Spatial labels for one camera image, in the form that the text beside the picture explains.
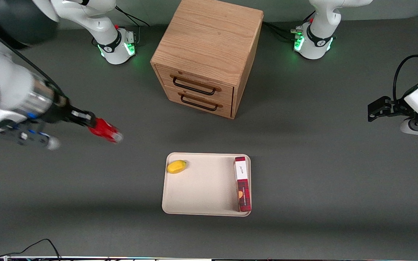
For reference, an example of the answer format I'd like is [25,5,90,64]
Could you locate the thin black cable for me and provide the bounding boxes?
[0,239,61,261]

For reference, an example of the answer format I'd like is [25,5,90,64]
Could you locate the black base cables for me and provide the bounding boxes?
[113,8,150,45]
[263,11,315,41]

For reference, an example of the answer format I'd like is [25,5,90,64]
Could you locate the black drawer handle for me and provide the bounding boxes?
[180,94,218,111]
[173,77,217,96]

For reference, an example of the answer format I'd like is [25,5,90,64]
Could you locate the wooden drawer cabinet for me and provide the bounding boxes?
[150,0,264,120]

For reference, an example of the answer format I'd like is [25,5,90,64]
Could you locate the red coke bottle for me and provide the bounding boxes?
[88,117,124,144]

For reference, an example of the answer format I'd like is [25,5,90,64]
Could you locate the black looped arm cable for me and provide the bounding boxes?
[393,33,418,103]

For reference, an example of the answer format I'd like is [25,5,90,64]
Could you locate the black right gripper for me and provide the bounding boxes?
[43,94,97,128]

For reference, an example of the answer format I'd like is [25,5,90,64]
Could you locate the wooden drawer front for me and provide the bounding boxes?
[155,65,234,105]
[163,86,233,119]

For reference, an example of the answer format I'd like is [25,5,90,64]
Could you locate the beige plastic tray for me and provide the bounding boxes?
[161,152,252,217]

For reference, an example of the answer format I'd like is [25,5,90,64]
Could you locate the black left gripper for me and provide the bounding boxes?
[368,96,415,123]

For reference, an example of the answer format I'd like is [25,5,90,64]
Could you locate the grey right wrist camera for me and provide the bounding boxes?
[0,121,61,151]

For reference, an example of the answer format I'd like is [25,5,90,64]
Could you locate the red cardboard snack box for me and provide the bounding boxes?
[234,156,252,212]

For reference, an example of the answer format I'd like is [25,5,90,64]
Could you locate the yellow lemon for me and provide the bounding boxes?
[167,160,188,174]

